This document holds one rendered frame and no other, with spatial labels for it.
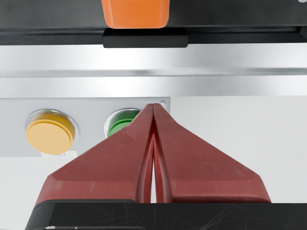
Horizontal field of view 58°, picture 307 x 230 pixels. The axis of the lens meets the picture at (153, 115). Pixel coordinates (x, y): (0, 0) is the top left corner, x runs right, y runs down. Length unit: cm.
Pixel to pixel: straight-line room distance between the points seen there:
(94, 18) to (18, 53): 7
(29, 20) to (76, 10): 3
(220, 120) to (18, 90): 25
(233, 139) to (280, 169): 10
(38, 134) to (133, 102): 9
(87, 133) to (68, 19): 11
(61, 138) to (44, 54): 7
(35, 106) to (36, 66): 4
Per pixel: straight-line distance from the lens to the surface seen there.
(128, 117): 23
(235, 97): 36
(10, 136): 28
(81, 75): 23
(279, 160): 46
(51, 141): 26
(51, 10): 20
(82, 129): 26
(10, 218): 59
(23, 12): 21
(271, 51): 23
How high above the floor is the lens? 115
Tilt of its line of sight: 54 degrees down
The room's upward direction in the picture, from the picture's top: 179 degrees clockwise
